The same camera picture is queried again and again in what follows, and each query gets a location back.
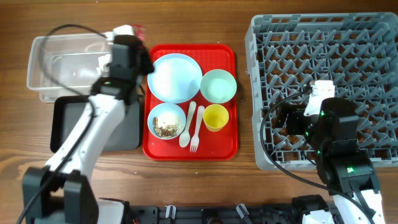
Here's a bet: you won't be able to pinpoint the red snack wrapper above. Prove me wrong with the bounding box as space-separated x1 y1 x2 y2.
132 24 146 41

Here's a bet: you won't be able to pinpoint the light blue plate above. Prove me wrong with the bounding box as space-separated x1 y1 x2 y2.
147 53 203 104

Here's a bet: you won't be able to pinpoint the light blue small bowl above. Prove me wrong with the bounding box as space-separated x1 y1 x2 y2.
147 103 186 140

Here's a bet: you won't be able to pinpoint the food scraps rice and peanuts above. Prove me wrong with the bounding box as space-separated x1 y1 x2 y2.
152 112 184 139

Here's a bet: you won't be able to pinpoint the white napkin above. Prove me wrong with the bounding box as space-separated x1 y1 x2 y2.
96 54 111 75

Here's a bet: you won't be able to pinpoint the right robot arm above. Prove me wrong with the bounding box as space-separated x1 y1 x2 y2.
275 98 385 223

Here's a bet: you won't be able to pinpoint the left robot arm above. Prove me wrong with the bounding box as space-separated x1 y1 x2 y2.
17 34 154 223

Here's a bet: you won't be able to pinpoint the clear plastic waste bin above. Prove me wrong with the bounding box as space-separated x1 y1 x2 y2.
27 34 111 103

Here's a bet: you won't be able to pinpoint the black waste tray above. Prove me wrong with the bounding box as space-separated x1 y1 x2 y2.
50 95 144 152

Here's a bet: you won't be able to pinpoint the grey dishwasher rack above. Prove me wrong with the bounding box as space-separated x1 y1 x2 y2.
244 12 397 170

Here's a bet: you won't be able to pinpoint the red serving tray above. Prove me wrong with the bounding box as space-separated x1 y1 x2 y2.
142 44 239 161

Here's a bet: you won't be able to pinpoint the yellow cup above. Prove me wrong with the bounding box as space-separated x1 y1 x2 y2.
203 104 229 132

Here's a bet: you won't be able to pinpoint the mint green bowl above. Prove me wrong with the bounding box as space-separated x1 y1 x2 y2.
200 69 237 104

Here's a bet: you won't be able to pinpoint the white plastic spoon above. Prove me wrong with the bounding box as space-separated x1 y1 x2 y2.
179 101 197 147

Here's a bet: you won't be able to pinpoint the white plastic fork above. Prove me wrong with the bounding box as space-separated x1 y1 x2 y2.
190 106 205 152

